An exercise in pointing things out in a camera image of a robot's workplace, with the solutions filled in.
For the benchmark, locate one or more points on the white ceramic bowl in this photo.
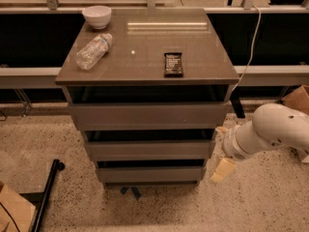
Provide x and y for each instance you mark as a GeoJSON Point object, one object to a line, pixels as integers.
{"type": "Point", "coordinates": [97, 16]}

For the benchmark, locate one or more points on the cardboard box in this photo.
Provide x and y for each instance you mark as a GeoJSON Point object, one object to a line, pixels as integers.
{"type": "Point", "coordinates": [298, 99]}
{"type": "Point", "coordinates": [16, 213]}

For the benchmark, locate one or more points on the black snack bar packet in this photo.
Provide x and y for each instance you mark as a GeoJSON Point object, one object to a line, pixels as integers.
{"type": "Point", "coordinates": [173, 64]}

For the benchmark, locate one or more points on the grey drawer cabinet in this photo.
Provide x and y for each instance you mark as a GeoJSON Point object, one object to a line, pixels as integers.
{"type": "Point", "coordinates": [132, 71]}

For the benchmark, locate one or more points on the grey bottom drawer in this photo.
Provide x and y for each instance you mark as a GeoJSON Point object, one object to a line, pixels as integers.
{"type": "Point", "coordinates": [151, 175]}

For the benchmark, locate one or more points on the grey middle drawer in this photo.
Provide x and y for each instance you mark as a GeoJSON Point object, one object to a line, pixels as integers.
{"type": "Point", "coordinates": [142, 150]}

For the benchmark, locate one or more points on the clear plastic water bottle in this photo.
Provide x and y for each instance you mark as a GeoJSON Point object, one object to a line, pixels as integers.
{"type": "Point", "coordinates": [93, 51]}

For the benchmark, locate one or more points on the cardboard box right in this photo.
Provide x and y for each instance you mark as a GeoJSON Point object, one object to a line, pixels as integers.
{"type": "Point", "coordinates": [298, 99]}

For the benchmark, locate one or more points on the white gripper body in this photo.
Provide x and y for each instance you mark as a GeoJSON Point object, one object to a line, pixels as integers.
{"type": "Point", "coordinates": [231, 146]}

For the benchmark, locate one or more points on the cardboard box bottom left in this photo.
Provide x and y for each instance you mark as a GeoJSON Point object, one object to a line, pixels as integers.
{"type": "Point", "coordinates": [16, 213]}

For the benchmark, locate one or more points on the black metal stand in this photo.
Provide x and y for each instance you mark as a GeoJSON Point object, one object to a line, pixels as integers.
{"type": "Point", "coordinates": [40, 199]}

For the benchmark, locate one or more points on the grey top drawer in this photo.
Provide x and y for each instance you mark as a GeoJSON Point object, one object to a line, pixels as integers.
{"type": "Point", "coordinates": [147, 116]}

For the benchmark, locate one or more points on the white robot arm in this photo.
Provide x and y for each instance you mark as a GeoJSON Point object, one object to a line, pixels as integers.
{"type": "Point", "coordinates": [273, 126]}

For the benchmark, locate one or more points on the grey drawer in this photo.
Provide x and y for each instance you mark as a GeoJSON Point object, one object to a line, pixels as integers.
{"type": "Point", "coordinates": [142, 150]}
{"type": "Point", "coordinates": [147, 116]}
{"type": "Point", "coordinates": [151, 175]}

